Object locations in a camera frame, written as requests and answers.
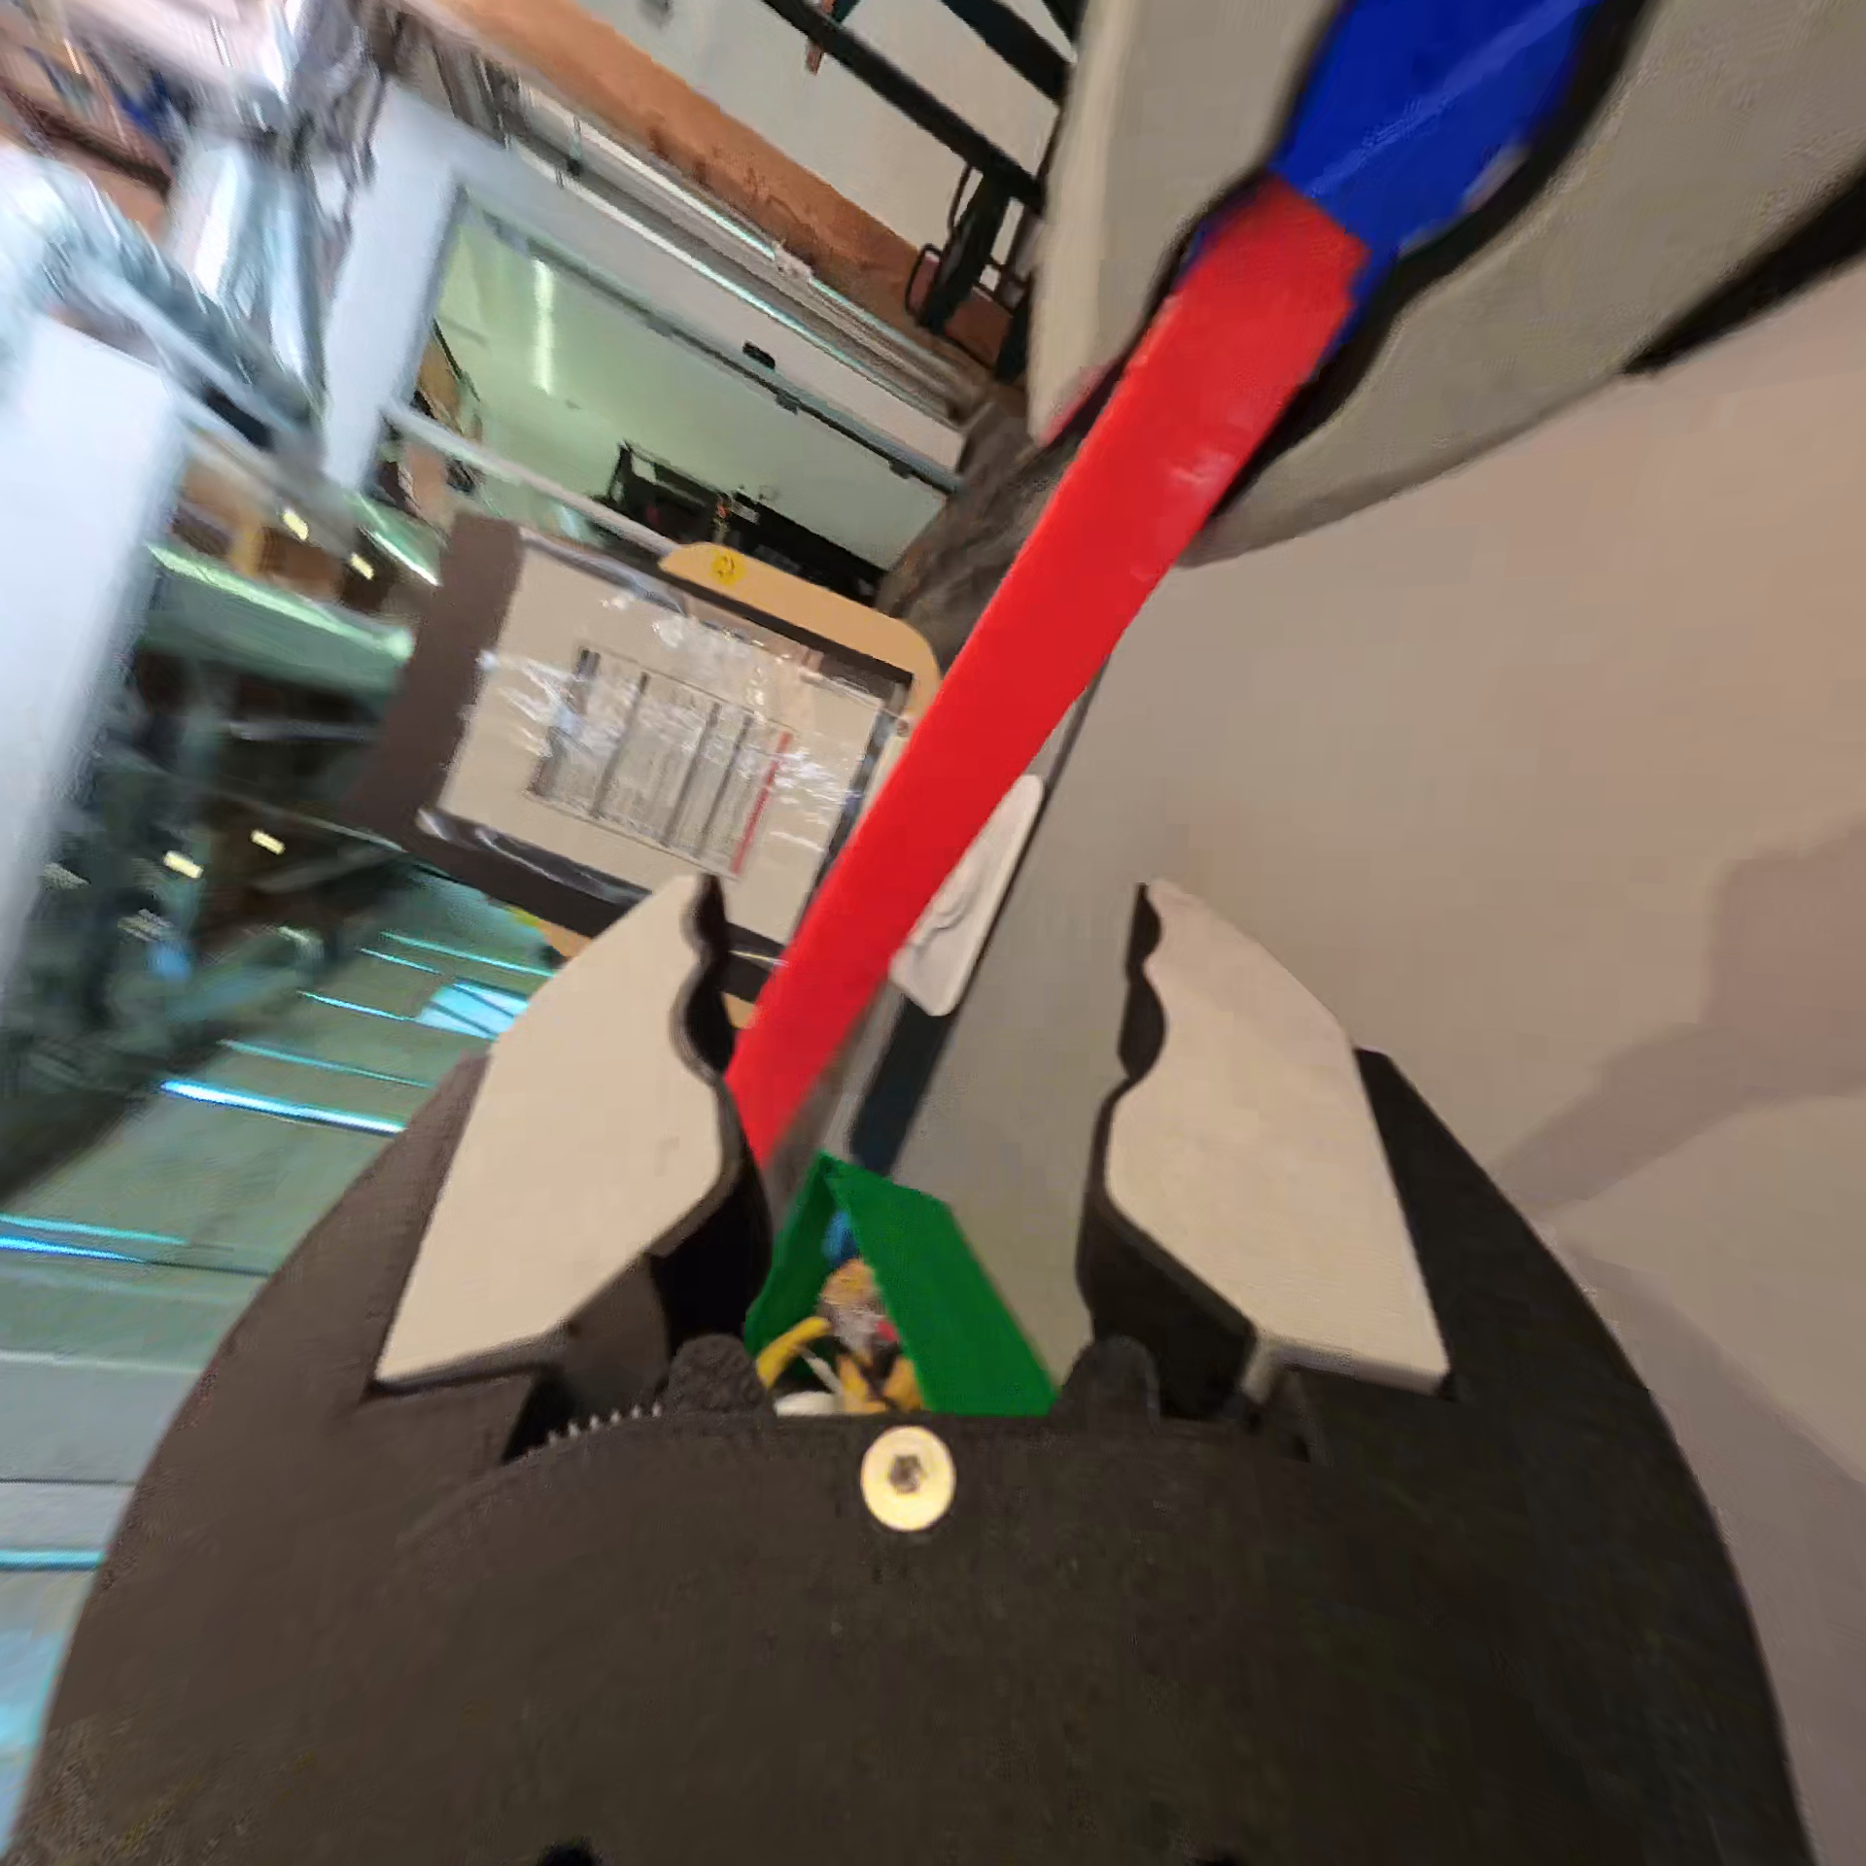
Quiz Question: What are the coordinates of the laminated instruction sheet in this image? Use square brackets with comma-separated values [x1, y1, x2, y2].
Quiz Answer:
[437, 547, 897, 892]

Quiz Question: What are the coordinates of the green plastic bin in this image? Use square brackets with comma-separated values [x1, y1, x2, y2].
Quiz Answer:
[740, 1149, 1062, 1419]

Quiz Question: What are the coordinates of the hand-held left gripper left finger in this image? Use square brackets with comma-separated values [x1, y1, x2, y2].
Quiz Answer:
[373, 870, 774, 1387]

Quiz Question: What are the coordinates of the red plastic bar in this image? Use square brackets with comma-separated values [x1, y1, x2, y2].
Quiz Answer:
[721, 177, 1374, 1168]

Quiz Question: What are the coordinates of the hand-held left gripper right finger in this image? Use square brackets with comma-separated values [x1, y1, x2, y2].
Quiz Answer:
[1075, 876, 1454, 1425]

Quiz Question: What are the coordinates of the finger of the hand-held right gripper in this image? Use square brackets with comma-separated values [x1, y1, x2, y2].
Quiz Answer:
[1026, 0, 1354, 445]
[1205, 0, 1866, 568]

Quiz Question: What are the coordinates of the black metal cart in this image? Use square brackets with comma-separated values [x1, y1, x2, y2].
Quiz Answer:
[904, 161, 1054, 344]

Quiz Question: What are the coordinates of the yellow network cable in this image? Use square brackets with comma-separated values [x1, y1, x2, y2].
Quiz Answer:
[754, 1259, 925, 1416]

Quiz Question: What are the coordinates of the grey desk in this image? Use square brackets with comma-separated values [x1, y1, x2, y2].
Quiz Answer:
[836, 205, 1866, 1866]

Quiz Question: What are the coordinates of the white document stand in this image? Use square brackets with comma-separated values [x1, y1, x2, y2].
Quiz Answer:
[887, 776, 1045, 1018]

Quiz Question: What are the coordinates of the instruction sheet display stand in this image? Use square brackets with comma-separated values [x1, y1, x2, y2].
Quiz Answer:
[349, 511, 941, 993]

